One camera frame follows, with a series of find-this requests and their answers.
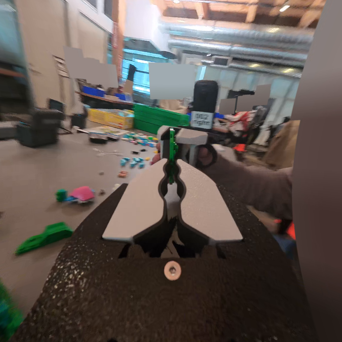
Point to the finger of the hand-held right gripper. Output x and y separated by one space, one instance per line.
192 137
164 133

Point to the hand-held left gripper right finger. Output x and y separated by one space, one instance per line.
208 208

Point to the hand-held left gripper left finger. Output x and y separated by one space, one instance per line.
139 208

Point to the green lego plate assembly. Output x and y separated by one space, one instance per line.
171 149

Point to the person's right forearm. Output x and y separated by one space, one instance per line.
253 181

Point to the pile of mixed lego pieces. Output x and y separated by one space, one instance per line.
139 139

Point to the tan lego plate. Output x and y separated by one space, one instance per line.
123 174

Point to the yellow lego box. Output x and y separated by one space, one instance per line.
109 119

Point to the clear lego antenna piece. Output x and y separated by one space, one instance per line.
108 152

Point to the pink teal lego animal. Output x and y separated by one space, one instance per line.
81 193

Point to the green slope lego piece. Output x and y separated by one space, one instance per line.
50 233

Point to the green lego brick build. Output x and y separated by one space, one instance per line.
8 315

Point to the person's right hand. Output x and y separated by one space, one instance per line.
159 156

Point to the stack of green storage bins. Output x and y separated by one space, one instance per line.
155 117

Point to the group of azure curved pieces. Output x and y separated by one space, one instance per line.
132 161

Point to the instruction booklet green picture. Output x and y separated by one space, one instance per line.
112 130

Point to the silver air ducts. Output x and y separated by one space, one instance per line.
240 50

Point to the black battery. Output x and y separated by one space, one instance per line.
98 139

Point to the wooden desk with bins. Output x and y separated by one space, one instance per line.
106 98

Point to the blue storage bin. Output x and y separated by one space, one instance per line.
93 91

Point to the small dark grey charger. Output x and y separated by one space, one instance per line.
78 121

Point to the wooden column red signs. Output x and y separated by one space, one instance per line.
117 40

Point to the large dark grey charging case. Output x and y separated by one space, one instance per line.
40 128

